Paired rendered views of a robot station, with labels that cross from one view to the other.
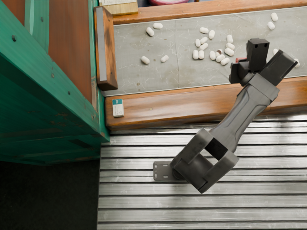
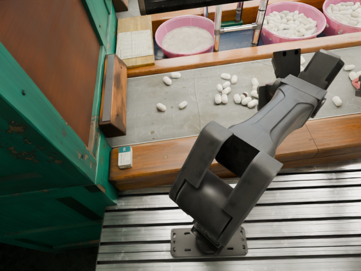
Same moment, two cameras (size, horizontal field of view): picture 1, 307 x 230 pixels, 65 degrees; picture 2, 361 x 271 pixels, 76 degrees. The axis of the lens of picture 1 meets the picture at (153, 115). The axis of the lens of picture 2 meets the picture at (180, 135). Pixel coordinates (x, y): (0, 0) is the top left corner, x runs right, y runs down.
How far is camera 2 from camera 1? 0.25 m
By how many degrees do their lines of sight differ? 18
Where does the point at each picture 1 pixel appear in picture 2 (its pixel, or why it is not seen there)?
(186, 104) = not seen: hidden behind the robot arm
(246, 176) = (302, 248)
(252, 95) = (289, 92)
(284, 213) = not seen: outside the picture
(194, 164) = (207, 189)
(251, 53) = (280, 63)
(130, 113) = (141, 163)
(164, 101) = (182, 147)
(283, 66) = (325, 65)
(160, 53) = (178, 100)
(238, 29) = (263, 73)
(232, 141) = (267, 141)
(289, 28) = not seen: hidden behind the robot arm
